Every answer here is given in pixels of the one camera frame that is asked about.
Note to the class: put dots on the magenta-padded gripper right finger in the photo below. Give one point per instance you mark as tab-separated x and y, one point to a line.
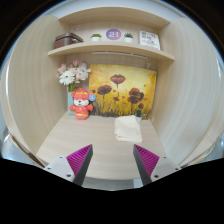
160	168

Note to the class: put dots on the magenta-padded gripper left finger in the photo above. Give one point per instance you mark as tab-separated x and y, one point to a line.
62	167

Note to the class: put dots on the cream white towel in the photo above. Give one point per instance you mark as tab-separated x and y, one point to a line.
128	130

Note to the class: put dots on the small plant in white pot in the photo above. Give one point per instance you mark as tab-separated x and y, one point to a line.
138	113

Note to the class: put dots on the light blue vase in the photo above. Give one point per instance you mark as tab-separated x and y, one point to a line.
70	105

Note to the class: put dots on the red plush mouse toy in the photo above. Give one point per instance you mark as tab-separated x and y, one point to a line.
81	106

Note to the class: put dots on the yellow poppy flower painting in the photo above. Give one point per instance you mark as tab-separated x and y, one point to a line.
133	80

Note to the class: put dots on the pink and white flower bouquet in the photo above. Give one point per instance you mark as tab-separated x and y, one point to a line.
73	75

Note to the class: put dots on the wooden shelf with items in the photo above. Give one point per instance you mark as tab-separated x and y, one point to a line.
110	46

